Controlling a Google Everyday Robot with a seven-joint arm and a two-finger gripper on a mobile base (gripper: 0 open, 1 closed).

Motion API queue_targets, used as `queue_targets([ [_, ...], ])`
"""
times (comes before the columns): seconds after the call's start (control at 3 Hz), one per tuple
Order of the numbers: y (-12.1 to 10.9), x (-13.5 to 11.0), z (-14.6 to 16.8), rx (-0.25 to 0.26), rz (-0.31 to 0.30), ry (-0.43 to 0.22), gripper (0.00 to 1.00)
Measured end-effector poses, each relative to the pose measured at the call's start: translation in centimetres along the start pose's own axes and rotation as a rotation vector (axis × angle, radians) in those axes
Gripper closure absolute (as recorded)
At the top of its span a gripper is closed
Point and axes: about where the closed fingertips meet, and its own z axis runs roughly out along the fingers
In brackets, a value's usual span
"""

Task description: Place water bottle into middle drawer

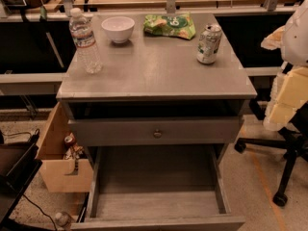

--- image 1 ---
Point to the open grey middle drawer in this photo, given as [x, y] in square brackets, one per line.
[157, 188]

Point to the grey top drawer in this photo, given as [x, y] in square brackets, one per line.
[148, 131]

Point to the green chip bag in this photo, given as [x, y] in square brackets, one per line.
[178, 26]

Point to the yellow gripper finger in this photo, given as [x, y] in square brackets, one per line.
[273, 40]
[288, 94]

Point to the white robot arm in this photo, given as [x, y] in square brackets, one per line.
[294, 45]

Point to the black office chair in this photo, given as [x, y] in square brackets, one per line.
[295, 144]

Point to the cardboard box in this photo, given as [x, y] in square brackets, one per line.
[64, 169]

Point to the white bowl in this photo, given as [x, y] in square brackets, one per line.
[118, 28]

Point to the black cart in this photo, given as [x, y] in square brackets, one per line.
[18, 166]

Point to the grey drawer cabinet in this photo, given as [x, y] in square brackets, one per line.
[156, 77]

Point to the white green soda can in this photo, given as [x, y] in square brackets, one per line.
[209, 43]

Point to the red can in box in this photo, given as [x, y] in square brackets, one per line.
[69, 141]

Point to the plastic bottle on floor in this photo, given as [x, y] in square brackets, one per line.
[64, 220]

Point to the clear plastic water bottle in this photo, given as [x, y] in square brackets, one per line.
[85, 42]

